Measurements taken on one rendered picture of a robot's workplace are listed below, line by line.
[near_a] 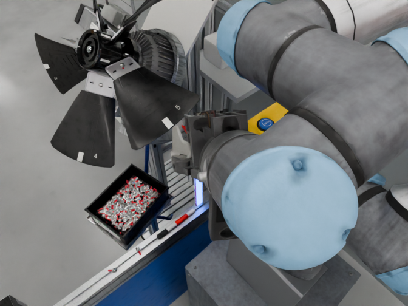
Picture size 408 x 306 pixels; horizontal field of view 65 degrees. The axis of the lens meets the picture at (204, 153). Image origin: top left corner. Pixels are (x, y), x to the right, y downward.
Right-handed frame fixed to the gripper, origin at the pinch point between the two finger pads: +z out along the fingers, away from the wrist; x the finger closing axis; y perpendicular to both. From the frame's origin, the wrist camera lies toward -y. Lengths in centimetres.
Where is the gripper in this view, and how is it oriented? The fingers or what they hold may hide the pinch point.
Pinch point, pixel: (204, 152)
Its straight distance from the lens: 53.2
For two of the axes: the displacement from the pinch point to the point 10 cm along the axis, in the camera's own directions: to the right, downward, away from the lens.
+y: -0.9, -9.8, -1.8
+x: -9.8, 1.2, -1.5
